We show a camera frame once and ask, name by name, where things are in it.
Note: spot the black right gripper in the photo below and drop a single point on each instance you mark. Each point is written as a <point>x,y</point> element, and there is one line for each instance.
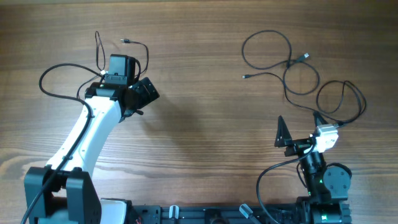
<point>299,145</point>

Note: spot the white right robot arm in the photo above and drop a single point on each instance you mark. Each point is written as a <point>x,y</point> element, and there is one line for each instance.
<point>327,184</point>

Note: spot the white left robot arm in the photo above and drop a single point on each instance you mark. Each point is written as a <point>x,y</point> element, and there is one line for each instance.
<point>62,191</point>

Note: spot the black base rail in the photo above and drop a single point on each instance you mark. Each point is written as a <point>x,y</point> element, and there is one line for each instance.
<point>293,213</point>

